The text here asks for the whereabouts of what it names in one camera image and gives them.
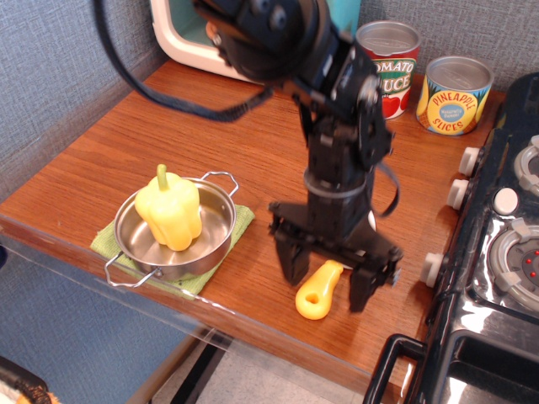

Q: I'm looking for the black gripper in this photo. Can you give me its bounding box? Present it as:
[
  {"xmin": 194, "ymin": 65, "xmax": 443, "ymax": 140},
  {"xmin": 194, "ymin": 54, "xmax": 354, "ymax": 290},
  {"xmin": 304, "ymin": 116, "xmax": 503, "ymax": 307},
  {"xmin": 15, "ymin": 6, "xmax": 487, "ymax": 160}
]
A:
[{"xmin": 269, "ymin": 176, "xmax": 403, "ymax": 312}]

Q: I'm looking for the yellow handled toy knife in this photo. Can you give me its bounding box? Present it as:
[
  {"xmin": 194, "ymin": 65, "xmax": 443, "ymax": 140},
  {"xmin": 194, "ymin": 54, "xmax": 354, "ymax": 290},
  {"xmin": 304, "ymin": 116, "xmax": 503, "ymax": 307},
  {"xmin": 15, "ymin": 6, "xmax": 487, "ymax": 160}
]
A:
[{"xmin": 295, "ymin": 260, "xmax": 352, "ymax": 321}]

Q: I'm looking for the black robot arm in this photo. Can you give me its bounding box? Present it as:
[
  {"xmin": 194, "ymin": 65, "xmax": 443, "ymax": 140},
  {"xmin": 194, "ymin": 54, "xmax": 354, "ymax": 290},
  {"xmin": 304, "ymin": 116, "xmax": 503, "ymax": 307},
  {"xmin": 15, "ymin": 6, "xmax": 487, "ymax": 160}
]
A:
[{"xmin": 194, "ymin": 1, "xmax": 403, "ymax": 312}]

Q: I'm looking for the white stove knob bottom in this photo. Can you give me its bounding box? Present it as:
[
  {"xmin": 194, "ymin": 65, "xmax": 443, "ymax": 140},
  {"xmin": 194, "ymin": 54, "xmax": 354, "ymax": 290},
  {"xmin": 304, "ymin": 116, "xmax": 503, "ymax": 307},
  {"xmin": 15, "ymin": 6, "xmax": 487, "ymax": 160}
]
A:
[{"xmin": 419, "ymin": 252, "xmax": 444, "ymax": 288}]

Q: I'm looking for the white stove knob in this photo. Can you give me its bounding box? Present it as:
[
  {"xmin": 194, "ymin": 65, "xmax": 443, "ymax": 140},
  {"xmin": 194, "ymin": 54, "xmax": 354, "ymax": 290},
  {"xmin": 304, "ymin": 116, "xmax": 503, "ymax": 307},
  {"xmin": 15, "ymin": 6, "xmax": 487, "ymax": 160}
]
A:
[
  {"xmin": 419, "ymin": 252, "xmax": 444, "ymax": 288},
  {"xmin": 446, "ymin": 179, "xmax": 469, "ymax": 210},
  {"xmin": 458, "ymin": 147, "xmax": 481, "ymax": 177}
]

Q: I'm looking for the white stove knob middle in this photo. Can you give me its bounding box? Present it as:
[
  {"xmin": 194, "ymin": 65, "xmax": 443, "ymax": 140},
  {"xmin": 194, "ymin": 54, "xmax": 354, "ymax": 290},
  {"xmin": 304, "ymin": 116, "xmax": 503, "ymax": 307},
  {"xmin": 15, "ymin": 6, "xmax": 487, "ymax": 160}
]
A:
[{"xmin": 446, "ymin": 179, "xmax": 469, "ymax": 210}]

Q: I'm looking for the black toy stove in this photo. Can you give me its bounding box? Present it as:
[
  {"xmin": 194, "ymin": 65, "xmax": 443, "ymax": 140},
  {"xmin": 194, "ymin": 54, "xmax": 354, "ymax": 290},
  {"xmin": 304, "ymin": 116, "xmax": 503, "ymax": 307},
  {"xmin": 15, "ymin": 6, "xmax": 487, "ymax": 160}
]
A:
[{"xmin": 364, "ymin": 73, "xmax": 538, "ymax": 403}]

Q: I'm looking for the white stove knob top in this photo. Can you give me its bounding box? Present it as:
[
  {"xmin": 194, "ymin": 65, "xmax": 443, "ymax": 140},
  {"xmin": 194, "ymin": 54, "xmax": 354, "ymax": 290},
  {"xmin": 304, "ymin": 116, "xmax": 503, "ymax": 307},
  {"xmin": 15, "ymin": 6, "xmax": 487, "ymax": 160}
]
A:
[{"xmin": 458, "ymin": 147, "xmax": 481, "ymax": 177}]

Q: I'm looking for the yellow toy bell pepper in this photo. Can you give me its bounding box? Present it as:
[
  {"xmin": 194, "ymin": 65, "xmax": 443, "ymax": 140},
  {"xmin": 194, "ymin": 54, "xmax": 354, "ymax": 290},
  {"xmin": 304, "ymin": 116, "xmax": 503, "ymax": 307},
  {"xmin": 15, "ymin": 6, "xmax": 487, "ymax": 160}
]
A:
[{"xmin": 135, "ymin": 164, "xmax": 202, "ymax": 252}]

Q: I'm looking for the small steel pan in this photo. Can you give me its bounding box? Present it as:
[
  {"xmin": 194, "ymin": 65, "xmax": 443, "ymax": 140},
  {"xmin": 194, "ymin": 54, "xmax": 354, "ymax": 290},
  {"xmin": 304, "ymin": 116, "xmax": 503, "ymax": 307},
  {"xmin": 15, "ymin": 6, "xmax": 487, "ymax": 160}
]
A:
[{"xmin": 104, "ymin": 164, "xmax": 239, "ymax": 288}]

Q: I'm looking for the pineapple slices can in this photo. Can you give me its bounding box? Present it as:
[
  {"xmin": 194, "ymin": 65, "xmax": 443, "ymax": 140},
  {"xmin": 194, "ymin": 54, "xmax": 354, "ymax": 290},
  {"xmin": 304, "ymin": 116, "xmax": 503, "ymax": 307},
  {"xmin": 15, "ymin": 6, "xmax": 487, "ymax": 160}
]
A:
[{"xmin": 416, "ymin": 56, "xmax": 494, "ymax": 136}]

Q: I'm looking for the green cloth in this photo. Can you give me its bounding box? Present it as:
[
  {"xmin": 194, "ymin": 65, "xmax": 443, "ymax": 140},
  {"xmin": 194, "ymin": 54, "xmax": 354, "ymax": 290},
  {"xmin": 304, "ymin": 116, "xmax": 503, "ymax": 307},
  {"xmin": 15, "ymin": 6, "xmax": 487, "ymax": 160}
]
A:
[{"xmin": 90, "ymin": 205, "xmax": 255, "ymax": 300}]

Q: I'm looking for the tomato sauce can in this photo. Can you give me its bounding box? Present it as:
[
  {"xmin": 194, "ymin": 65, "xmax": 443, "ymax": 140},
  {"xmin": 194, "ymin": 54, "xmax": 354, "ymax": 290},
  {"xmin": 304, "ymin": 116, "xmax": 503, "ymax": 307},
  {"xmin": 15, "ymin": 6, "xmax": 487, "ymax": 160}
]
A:
[{"xmin": 356, "ymin": 20, "xmax": 421, "ymax": 120}]

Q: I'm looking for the toy microwave oven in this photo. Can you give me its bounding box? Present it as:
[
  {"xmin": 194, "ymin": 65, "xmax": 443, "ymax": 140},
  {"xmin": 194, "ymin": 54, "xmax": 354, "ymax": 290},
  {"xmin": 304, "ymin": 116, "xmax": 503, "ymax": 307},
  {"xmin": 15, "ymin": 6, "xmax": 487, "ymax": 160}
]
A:
[{"xmin": 150, "ymin": 1, "xmax": 360, "ymax": 81}]

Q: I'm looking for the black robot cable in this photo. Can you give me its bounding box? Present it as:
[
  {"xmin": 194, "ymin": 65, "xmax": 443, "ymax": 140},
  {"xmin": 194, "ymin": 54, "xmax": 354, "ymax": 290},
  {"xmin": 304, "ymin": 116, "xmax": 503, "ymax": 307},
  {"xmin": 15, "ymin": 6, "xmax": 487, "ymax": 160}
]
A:
[{"xmin": 92, "ymin": 0, "xmax": 401, "ymax": 218}]

